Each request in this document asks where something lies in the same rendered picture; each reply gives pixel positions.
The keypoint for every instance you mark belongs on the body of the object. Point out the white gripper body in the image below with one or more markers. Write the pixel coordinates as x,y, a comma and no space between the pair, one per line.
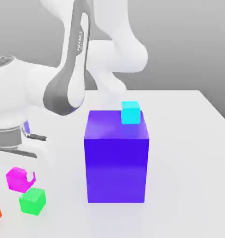
21,159

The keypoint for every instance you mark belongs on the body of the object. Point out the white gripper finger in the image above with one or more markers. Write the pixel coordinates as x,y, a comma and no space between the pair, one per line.
30,175

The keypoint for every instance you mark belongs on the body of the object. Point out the small magenta cube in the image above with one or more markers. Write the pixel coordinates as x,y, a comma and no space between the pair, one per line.
15,180

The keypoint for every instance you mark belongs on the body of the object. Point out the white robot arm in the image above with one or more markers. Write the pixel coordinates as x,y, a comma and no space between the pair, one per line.
121,52

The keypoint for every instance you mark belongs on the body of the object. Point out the small green cube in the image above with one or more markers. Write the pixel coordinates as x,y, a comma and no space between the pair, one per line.
31,202

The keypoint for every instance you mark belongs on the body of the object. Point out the small cyan cube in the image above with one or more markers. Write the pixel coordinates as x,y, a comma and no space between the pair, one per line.
130,113

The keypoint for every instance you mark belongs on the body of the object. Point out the large purple box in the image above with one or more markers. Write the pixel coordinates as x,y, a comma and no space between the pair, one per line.
116,167

